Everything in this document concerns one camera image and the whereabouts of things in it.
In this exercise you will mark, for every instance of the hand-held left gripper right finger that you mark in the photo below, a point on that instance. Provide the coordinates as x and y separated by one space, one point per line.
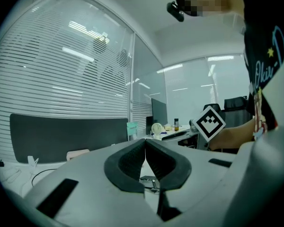
198 169

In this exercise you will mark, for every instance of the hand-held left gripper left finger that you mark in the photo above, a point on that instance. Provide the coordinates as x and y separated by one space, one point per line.
90 185

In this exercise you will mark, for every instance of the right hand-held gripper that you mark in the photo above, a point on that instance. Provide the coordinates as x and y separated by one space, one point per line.
209 124

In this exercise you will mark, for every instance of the person's right forearm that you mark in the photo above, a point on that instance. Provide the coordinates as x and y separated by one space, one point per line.
232 136

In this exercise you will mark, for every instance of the amber bottle with black cap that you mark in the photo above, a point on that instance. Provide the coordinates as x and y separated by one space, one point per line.
176 125

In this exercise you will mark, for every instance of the beige tape roll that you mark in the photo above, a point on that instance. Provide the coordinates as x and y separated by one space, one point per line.
168 127

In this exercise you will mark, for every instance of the small white desk fan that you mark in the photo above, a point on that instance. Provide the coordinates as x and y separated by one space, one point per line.
157 128

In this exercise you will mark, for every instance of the black monitor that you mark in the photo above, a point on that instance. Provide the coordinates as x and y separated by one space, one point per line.
159 115

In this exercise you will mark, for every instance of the pink digital clock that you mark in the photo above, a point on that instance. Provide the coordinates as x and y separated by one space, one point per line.
77 154

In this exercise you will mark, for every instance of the black desk partition panel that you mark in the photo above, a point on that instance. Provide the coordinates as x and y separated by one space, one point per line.
68 136

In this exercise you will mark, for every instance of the white charger plug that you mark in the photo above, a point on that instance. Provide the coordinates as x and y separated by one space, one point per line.
32 162

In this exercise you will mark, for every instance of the person's black printed shirt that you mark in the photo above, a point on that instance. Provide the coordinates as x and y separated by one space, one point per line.
262 32

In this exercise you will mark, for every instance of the black head-mounted camera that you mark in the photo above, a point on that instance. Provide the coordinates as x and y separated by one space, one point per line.
175 12

